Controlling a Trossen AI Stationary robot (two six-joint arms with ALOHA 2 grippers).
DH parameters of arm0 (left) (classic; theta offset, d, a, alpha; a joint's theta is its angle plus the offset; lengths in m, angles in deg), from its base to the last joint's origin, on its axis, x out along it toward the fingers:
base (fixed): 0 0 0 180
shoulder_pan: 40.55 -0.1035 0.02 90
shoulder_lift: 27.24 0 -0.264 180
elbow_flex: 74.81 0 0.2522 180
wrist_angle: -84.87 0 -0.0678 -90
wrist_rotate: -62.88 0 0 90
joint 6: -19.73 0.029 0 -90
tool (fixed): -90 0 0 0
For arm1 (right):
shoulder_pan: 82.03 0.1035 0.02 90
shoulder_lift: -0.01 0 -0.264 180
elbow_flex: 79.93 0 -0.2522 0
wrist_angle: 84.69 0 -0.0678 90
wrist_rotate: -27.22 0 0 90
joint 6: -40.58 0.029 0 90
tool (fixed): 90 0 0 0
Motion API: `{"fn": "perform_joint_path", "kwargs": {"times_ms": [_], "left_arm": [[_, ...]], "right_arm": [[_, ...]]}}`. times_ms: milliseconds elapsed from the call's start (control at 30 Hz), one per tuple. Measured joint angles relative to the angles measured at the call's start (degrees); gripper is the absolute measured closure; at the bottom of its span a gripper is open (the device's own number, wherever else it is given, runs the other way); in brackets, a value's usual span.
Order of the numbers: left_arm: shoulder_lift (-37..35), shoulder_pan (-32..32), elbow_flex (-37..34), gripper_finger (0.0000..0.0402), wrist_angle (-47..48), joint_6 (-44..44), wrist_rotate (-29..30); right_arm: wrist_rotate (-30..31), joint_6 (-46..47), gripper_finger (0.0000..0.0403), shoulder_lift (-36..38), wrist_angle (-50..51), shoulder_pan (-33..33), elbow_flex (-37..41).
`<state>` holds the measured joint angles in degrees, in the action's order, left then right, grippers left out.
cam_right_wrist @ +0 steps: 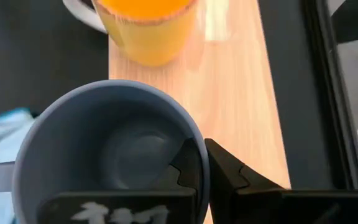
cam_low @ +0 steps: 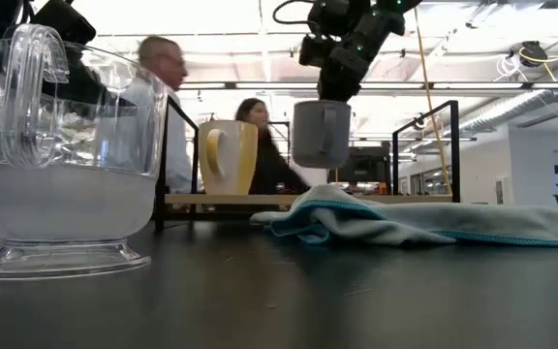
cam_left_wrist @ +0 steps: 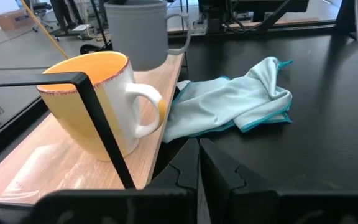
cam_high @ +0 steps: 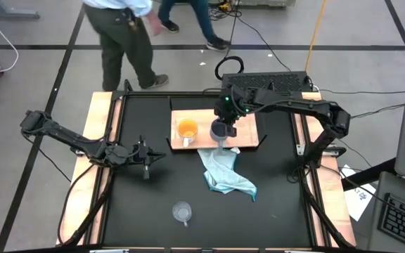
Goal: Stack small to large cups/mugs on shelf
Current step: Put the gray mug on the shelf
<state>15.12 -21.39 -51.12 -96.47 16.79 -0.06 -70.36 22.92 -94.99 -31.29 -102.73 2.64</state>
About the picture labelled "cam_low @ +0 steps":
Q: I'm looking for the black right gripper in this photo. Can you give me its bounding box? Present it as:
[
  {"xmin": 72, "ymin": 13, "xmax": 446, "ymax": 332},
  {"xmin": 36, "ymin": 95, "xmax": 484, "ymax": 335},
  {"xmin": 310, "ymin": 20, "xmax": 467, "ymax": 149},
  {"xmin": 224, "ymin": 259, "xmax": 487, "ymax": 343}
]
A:
[{"xmin": 318, "ymin": 12, "xmax": 406, "ymax": 102}]

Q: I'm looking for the grey mug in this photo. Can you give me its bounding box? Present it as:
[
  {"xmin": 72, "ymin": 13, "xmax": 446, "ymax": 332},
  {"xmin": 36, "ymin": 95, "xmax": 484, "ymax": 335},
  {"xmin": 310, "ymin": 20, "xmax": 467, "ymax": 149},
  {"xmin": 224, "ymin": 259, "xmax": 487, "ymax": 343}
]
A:
[{"xmin": 292, "ymin": 100, "xmax": 353, "ymax": 170}]

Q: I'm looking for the orange mug white handle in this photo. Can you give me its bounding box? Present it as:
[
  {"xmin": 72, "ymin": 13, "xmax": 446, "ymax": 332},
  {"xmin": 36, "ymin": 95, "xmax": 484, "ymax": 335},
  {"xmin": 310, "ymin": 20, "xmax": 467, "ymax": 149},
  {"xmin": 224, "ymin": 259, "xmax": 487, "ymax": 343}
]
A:
[{"xmin": 198, "ymin": 119, "xmax": 260, "ymax": 196}]

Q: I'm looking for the person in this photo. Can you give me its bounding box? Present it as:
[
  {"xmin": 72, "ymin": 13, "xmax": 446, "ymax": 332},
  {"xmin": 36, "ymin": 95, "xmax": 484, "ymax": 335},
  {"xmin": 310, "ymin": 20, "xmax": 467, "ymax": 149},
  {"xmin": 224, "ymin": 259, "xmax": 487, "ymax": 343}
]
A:
[
  {"xmin": 233, "ymin": 97, "xmax": 312, "ymax": 195},
  {"xmin": 113, "ymin": 35, "xmax": 194, "ymax": 195}
]

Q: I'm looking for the light blue cloth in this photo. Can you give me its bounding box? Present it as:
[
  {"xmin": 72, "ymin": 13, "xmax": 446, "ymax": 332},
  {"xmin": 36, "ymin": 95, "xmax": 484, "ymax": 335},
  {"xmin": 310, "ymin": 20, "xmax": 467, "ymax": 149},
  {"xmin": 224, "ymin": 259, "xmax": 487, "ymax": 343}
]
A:
[{"xmin": 249, "ymin": 183, "xmax": 558, "ymax": 249}]

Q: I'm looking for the black ceiling device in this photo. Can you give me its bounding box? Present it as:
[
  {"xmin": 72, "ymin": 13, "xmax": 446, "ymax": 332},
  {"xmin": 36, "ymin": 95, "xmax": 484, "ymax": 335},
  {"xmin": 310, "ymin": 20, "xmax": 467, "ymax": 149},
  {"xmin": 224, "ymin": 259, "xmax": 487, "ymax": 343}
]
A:
[{"xmin": 518, "ymin": 41, "xmax": 550, "ymax": 68}]

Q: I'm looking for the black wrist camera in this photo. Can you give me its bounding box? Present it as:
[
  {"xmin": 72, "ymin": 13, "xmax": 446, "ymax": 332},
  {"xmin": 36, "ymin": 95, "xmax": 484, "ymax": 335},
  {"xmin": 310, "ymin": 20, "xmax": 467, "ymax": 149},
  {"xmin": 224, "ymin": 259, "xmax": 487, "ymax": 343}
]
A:
[{"xmin": 298, "ymin": 34, "xmax": 334, "ymax": 69}]

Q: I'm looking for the yellow cable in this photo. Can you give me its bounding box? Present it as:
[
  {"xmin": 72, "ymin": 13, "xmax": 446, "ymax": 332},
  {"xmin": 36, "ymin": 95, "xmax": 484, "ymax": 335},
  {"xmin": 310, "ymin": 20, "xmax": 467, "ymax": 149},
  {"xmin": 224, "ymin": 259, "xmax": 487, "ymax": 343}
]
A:
[{"xmin": 413, "ymin": 7, "xmax": 453, "ymax": 195}]

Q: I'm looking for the wooden shelf black metal frame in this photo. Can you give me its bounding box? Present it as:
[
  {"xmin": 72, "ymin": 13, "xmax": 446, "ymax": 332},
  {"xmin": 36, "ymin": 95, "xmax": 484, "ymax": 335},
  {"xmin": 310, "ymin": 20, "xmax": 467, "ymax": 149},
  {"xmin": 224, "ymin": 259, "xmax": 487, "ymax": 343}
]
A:
[{"xmin": 155, "ymin": 94, "xmax": 461, "ymax": 232}]

